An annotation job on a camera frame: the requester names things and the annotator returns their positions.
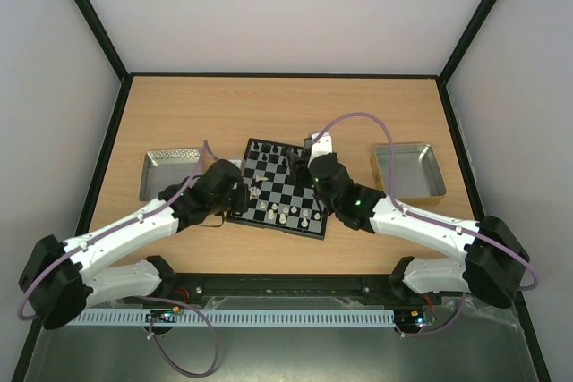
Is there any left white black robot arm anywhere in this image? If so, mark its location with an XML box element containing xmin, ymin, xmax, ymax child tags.
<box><xmin>17</xmin><ymin>159</ymin><xmax>248</xmax><ymax>330</ymax></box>

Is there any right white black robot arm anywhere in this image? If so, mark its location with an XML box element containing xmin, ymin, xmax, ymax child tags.
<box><xmin>286</xmin><ymin>150</ymin><xmax>529</xmax><ymax>309</ymax></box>

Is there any folding magnetic chess board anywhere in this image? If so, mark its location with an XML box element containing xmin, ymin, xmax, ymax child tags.
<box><xmin>227</xmin><ymin>138</ymin><xmax>328</xmax><ymax>240</ymax></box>

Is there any silver embossed metal tin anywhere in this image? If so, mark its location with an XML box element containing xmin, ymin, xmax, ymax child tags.
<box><xmin>139</xmin><ymin>148</ymin><xmax>207</xmax><ymax>202</ymax></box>

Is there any gold sided metal tin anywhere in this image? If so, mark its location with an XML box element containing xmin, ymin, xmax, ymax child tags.
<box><xmin>371</xmin><ymin>143</ymin><xmax>447</xmax><ymax>207</ymax></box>

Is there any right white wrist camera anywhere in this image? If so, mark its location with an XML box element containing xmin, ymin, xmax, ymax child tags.
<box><xmin>304</xmin><ymin>132</ymin><xmax>333</xmax><ymax>164</ymax></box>

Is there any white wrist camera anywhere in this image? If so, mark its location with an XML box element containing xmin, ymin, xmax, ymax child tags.
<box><xmin>304</xmin><ymin>132</ymin><xmax>333</xmax><ymax>164</ymax></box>
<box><xmin>230</xmin><ymin>159</ymin><xmax>243</xmax><ymax>168</ymax></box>

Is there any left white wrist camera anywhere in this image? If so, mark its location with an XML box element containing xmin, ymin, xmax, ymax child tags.
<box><xmin>230</xmin><ymin>159</ymin><xmax>243</xmax><ymax>168</ymax></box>

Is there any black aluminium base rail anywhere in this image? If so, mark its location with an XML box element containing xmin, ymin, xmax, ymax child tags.
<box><xmin>150</xmin><ymin>273</ymin><xmax>442</xmax><ymax>309</ymax></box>

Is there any light blue slotted cable duct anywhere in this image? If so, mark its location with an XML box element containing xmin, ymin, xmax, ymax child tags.
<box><xmin>70</xmin><ymin>309</ymin><xmax>395</xmax><ymax>327</ymax></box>

